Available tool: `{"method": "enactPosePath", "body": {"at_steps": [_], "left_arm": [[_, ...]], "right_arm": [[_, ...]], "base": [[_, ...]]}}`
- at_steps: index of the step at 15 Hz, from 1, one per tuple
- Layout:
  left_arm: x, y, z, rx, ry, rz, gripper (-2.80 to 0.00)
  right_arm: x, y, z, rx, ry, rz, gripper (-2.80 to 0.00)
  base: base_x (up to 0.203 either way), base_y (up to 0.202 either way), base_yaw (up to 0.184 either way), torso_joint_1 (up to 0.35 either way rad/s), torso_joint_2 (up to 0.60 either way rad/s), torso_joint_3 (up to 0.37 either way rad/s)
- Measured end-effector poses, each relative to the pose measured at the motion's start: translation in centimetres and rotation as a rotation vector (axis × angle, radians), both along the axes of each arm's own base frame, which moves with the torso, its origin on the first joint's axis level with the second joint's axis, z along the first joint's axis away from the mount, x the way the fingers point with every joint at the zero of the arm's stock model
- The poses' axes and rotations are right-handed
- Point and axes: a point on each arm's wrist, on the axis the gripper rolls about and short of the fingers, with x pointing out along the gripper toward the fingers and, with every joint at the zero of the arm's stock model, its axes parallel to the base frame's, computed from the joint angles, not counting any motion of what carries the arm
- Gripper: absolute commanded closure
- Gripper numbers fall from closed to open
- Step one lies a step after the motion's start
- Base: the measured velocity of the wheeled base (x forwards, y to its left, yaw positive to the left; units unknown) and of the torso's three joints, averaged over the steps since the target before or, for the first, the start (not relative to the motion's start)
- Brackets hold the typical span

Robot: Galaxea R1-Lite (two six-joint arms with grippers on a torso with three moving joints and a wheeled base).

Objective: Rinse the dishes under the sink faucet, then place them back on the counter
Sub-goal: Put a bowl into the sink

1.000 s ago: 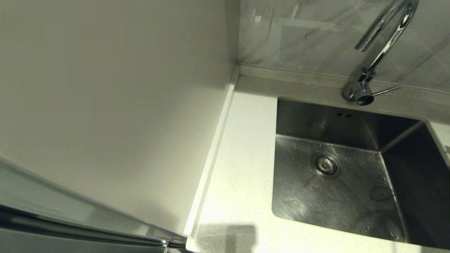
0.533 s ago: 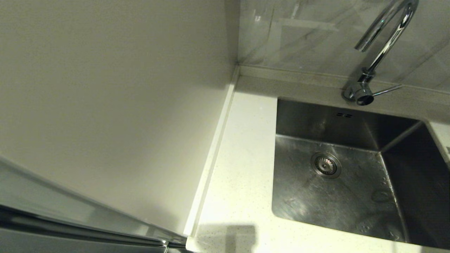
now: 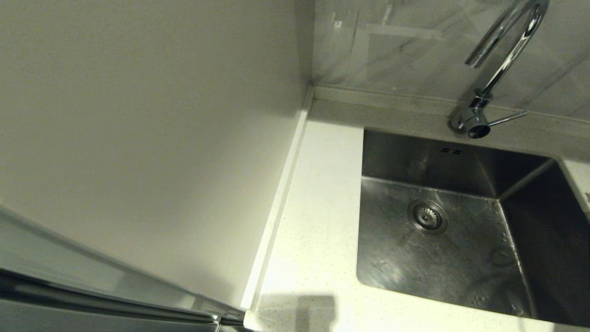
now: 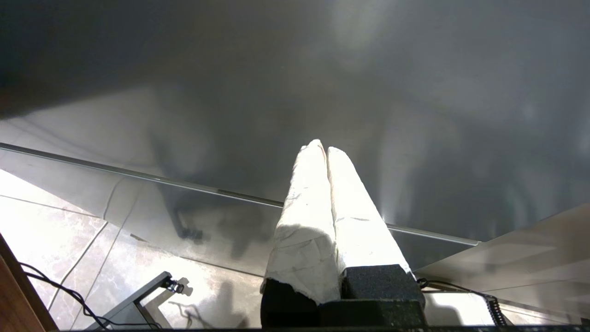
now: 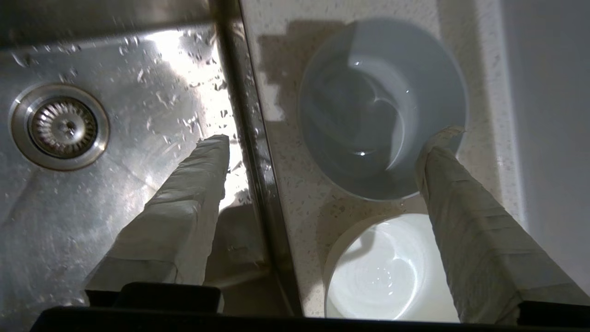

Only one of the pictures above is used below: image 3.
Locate stainless steel sink basin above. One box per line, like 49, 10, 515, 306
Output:
356, 128, 590, 328

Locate round metal drain strainer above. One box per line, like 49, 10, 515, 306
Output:
407, 199, 448, 235

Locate tall glossy cabinet unit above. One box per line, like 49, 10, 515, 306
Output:
0, 0, 315, 332

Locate chrome gooseneck faucet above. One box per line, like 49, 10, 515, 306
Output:
449, 0, 550, 140

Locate chrome cabinet trim strip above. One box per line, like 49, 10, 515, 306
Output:
0, 270, 246, 326

